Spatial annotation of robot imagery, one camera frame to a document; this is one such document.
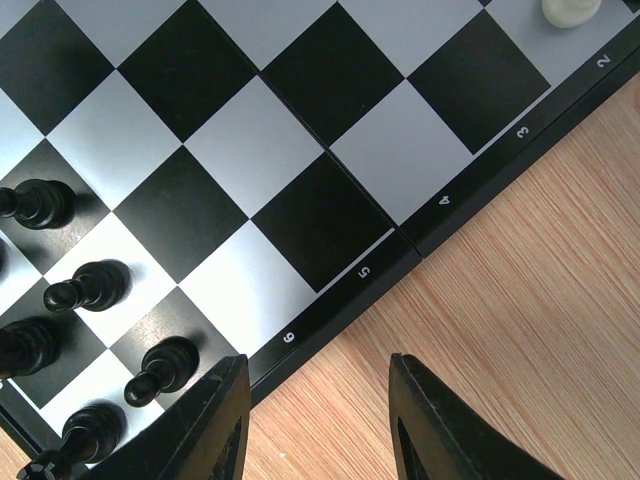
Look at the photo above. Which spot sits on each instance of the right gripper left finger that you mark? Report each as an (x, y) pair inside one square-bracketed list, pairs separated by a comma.
[(203, 435)]

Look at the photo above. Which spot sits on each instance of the black pawn piece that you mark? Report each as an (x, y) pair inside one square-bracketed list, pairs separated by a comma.
[(94, 286), (38, 204)]

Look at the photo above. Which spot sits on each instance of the white pawn piece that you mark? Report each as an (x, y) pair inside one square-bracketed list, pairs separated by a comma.
[(566, 14)]

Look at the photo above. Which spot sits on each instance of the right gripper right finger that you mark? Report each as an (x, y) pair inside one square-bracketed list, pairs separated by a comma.
[(437, 435)]

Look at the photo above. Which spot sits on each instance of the black rook piece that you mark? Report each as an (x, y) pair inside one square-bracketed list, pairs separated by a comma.
[(89, 436)]

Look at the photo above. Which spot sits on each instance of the black and white chessboard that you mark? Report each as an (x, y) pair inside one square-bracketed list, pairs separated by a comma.
[(266, 169)]

